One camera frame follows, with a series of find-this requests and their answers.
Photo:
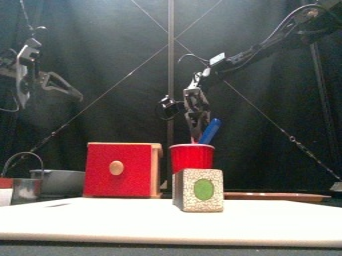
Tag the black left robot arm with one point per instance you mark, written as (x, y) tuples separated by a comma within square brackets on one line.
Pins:
[(9, 63)]

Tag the green-centred toy sushi roll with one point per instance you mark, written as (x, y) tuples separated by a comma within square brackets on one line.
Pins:
[(201, 191)]

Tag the white cutting board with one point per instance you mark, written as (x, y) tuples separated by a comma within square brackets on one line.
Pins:
[(134, 221)]

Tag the red plastic cup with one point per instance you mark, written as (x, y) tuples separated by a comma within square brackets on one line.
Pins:
[(192, 156)]

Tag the red-fronted wooden box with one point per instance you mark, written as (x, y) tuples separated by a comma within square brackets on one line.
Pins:
[(115, 166)]

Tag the grey pot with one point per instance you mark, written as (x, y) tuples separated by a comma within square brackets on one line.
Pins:
[(61, 181)]

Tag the small metal bucket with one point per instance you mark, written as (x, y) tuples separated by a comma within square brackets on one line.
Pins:
[(27, 190)]

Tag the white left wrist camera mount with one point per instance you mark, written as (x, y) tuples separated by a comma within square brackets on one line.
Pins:
[(23, 63)]

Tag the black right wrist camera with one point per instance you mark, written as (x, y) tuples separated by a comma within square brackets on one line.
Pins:
[(170, 107)]

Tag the vertical metal frame pole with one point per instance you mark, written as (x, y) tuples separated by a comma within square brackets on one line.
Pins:
[(172, 33)]

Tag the slanted dark frame pole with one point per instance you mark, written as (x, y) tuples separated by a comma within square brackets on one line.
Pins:
[(322, 100)]

